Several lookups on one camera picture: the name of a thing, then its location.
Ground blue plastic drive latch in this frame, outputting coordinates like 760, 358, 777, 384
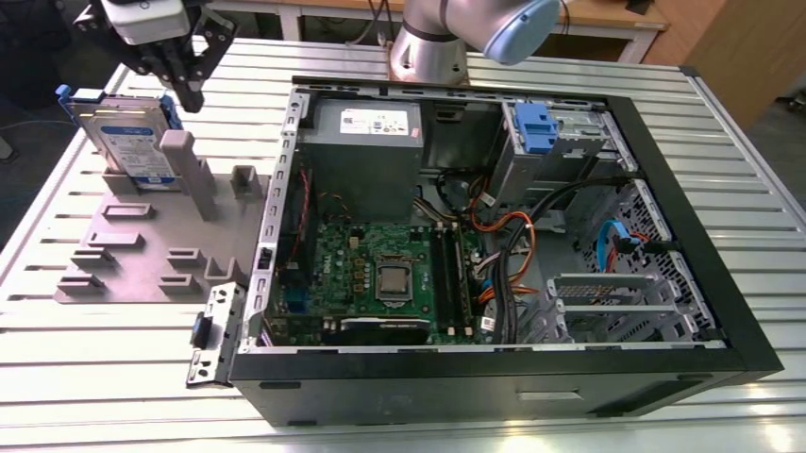
512, 102, 560, 155

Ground black cable bundle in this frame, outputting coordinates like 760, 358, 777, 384
489, 176, 631, 344

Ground hard disk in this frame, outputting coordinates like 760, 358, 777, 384
56, 84, 184, 193

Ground grey parts rack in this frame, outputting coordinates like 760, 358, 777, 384
53, 131, 276, 303

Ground grey power supply unit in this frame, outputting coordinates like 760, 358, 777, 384
293, 97, 427, 226

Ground red black twisted wire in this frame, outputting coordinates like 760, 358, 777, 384
296, 167, 314, 240

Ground silver drive cage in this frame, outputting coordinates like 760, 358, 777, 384
488, 98, 631, 209

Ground black RAM slot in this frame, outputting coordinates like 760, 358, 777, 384
453, 224, 476, 334
432, 224, 456, 334

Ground black case fan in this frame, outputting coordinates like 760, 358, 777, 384
276, 155, 316, 279

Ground brown wooden cabinet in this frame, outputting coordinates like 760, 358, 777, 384
640, 0, 806, 128

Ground black graphics card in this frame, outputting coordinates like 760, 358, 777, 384
318, 314, 433, 348

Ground green motherboard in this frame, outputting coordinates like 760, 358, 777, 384
262, 220, 499, 348

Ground orange yellow power wires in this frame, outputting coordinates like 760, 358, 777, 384
468, 176, 544, 306

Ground silver hinged case bracket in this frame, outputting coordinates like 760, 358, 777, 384
185, 281, 248, 389

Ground wooden desk white frame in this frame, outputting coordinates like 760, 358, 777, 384
250, 0, 668, 65

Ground blue SATA wire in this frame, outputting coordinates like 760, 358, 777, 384
593, 219, 637, 276

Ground black PC case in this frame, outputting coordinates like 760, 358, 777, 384
226, 74, 785, 428

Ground silver CPU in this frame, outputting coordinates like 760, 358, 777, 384
374, 265, 415, 299

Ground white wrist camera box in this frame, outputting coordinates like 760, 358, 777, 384
101, 0, 192, 47

